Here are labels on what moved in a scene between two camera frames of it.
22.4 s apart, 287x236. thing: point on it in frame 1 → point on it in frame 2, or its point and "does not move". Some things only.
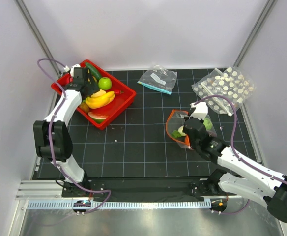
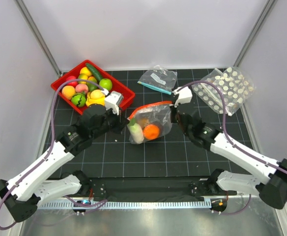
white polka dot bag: [230, 82] does not move
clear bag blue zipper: [158, 77] does not move
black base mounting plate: [141, 189] does not move
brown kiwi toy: [84, 106] → [143, 122]
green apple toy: [104, 83] does not move
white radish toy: [180, 131] → [135, 133]
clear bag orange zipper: [175, 124] → [148, 122]
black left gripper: [93, 87] → [121, 121]
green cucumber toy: [93, 71] does not move
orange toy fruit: [186, 140] → [151, 132]
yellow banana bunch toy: [100, 99] does not move
